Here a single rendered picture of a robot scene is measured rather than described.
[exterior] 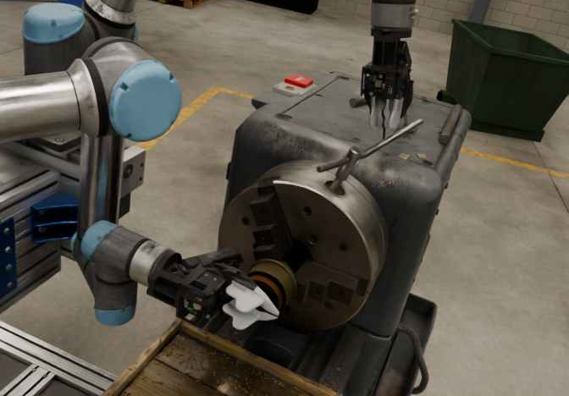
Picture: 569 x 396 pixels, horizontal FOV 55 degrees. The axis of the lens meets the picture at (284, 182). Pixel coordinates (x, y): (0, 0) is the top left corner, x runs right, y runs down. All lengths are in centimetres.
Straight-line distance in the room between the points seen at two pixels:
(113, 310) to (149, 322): 142
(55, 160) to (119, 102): 50
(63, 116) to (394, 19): 55
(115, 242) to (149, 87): 30
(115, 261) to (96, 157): 19
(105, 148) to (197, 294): 31
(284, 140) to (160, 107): 38
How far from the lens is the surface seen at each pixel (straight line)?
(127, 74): 81
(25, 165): 131
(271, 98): 131
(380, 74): 100
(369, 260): 99
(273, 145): 115
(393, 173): 110
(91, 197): 106
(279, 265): 95
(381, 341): 128
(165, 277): 93
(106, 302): 105
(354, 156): 95
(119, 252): 97
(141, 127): 83
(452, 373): 263
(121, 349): 236
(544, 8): 1113
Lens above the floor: 167
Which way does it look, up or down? 27 degrees down
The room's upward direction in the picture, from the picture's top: 11 degrees clockwise
